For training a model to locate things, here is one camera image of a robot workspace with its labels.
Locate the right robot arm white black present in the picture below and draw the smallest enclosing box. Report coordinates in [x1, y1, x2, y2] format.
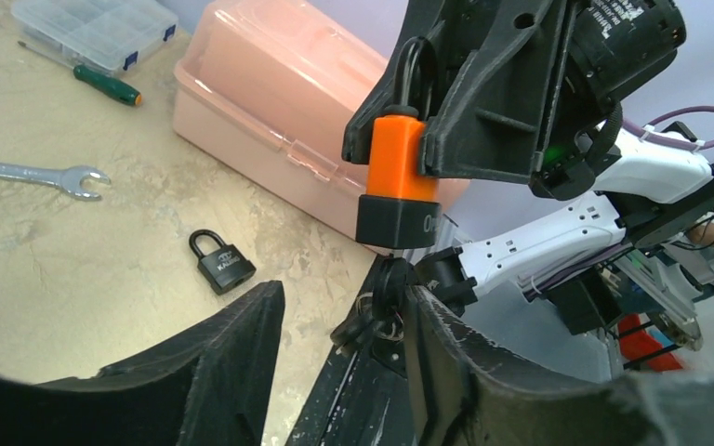
[332, 1, 714, 343]

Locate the large silver wrench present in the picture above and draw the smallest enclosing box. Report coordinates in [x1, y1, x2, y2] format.
[0, 163, 111, 201]

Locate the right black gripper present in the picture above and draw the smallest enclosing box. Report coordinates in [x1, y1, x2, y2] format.
[341, 0, 586, 186]

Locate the pink plastic toolbox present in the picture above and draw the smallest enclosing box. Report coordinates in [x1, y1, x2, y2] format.
[172, 0, 472, 242]

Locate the green handle screwdriver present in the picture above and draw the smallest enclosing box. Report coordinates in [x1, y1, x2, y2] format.
[18, 40, 142, 107]

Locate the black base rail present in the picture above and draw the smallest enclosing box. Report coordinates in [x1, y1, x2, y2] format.
[286, 256, 417, 445]

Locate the clear plastic organizer box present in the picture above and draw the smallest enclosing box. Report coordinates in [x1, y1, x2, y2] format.
[11, 0, 179, 76]

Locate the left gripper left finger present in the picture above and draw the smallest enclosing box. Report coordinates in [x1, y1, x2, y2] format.
[0, 281, 285, 445]

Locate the black key bunch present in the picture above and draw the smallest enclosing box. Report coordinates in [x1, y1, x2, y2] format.
[330, 255, 417, 356]

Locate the orange black padlock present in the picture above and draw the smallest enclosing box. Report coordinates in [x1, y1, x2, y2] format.
[354, 36, 443, 251]

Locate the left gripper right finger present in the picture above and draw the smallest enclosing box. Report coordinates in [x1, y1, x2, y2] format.
[403, 286, 714, 445]

